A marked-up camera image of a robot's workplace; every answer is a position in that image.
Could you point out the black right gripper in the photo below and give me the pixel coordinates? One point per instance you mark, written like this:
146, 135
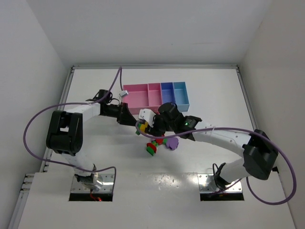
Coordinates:
152, 129

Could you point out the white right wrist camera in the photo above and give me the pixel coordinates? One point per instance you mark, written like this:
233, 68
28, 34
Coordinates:
147, 115

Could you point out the purple flower lego brick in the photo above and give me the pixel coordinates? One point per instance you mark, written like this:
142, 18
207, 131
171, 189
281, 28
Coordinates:
172, 143

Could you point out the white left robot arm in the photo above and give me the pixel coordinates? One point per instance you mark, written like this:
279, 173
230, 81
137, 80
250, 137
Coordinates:
65, 134

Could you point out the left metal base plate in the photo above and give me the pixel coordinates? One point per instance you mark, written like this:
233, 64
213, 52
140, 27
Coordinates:
96, 188

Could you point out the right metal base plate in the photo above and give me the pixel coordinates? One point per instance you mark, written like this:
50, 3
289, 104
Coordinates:
209, 191

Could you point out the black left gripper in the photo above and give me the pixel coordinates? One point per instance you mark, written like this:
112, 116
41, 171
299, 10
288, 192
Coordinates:
122, 113

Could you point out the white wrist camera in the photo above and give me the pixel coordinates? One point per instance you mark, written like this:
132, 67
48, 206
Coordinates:
147, 115
123, 93

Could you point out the yellow rounded lego brick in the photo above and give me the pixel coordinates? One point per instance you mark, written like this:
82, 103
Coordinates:
142, 127

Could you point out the small pink bin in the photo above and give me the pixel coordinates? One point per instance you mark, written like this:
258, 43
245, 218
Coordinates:
154, 96

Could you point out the large pink bin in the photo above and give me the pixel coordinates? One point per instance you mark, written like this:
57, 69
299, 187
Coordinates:
137, 97

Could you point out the metal base plate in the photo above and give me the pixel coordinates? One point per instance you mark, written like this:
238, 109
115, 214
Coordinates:
209, 191
96, 188

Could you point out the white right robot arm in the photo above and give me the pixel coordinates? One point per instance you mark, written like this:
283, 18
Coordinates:
257, 156

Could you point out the red rounded lego brick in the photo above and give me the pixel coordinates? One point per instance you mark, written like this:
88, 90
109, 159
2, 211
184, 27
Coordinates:
161, 141

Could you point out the dark blue bin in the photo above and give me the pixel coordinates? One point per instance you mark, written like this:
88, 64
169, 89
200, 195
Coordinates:
167, 90

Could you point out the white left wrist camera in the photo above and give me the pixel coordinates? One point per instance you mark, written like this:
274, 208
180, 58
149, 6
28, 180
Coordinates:
123, 93

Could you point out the light blue bin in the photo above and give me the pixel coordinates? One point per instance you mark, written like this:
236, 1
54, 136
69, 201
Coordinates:
181, 96

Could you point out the red green lego stack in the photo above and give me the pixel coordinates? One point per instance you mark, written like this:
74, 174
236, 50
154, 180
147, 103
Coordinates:
151, 147

